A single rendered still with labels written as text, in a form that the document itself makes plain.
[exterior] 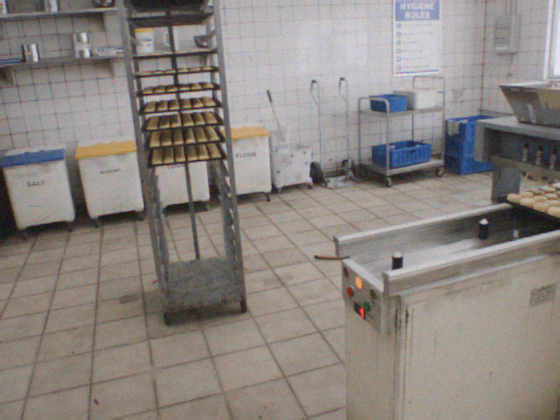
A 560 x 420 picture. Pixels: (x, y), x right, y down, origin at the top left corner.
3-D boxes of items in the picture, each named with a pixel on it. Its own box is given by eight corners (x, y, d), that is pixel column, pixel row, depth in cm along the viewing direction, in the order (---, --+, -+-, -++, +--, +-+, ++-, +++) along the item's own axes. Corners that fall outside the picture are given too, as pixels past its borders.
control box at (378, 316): (350, 296, 158) (350, 257, 154) (390, 332, 137) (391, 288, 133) (340, 299, 157) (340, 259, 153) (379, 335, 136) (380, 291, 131)
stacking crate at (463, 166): (482, 162, 607) (482, 147, 601) (503, 169, 570) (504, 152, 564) (441, 168, 593) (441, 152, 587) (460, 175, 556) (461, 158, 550)
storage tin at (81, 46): (93, 56, 463) (89, 33, 456) (92, 56, 447) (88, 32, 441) (74, 58, 459) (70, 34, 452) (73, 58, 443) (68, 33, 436)
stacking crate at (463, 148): (481, 147, 602) (482, 131, 596) (504, 152, 565) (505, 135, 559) (441, 152, 585) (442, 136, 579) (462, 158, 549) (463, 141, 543)
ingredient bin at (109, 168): (89, 231, 449) (74, 151, 425) (91, 212, 506) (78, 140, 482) (147, 222, 464) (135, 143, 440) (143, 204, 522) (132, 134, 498)
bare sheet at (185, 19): (211, 15, 235) (211, 12, 234) (128, 21, 227) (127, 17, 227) (203, 24, 291) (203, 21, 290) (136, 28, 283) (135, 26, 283)
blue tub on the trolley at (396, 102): (389, 107, 550) (389, 93, 545) (410, 111, 515) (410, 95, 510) (366, 110, 541) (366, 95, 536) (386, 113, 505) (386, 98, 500)
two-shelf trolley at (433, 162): (413, 167, 604) (415, 75, 568) (446, 177, 553) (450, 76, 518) (356, 178, 571) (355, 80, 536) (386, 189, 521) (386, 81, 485)
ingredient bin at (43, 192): (17, 243, 431) (-3, 160, 407) (25, 222, 488) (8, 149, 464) (78, 232, 448) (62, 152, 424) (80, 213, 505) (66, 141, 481)
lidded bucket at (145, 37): (156, 52, 483) (153, 30, 476) (157, 51, 461) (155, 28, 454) (130, 54, 476) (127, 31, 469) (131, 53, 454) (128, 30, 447)
